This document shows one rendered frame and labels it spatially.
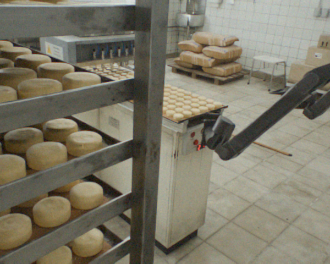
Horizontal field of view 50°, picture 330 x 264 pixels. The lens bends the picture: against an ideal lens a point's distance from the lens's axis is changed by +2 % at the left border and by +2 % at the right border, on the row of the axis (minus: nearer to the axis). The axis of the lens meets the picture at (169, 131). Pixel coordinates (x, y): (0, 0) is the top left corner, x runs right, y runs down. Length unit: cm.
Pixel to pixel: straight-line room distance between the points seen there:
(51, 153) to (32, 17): 18
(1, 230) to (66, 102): 19
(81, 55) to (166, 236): 119
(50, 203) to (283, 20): 578
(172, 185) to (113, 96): 148
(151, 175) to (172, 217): 153
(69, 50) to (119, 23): 164
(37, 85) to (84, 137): 11
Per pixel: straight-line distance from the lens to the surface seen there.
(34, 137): 53
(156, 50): 44
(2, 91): 43
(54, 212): 52
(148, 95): 45
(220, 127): 129
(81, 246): 60
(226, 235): 246
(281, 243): 251
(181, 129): 173
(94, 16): 42
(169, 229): 208
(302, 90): 117
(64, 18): 40
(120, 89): 46
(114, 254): 59
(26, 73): 50
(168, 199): 197
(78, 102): 42
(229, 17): 667
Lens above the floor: 155
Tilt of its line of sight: 24 degrees down
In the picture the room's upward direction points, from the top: 4 degrees clockwise
